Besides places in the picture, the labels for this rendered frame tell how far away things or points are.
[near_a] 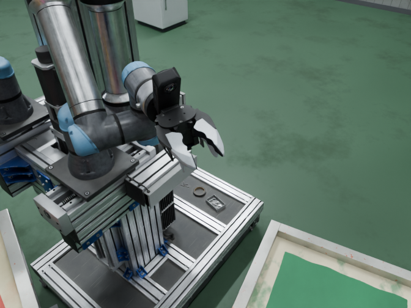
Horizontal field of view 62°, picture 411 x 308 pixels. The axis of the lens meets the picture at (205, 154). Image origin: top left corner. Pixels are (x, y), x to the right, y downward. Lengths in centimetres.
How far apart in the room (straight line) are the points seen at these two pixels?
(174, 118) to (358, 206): 243
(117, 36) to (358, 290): 109
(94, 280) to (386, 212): 213
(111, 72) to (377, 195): 248
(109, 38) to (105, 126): 28
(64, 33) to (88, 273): 162
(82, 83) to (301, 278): 93
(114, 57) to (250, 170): 217
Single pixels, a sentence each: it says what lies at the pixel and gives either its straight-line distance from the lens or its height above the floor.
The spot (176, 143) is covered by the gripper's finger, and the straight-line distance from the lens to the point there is 58.
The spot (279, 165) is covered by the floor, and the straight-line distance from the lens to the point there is 308.
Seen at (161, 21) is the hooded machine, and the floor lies 18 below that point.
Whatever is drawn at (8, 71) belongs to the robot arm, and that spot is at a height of 145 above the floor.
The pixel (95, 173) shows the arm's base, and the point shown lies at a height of 128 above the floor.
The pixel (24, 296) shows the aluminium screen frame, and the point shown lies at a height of 108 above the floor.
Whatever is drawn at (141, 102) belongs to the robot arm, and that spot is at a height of 167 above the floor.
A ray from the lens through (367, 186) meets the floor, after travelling 313.
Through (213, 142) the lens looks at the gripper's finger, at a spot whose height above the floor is 168.
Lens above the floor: 204
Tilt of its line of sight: 41 degrees down
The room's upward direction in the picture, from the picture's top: straight up
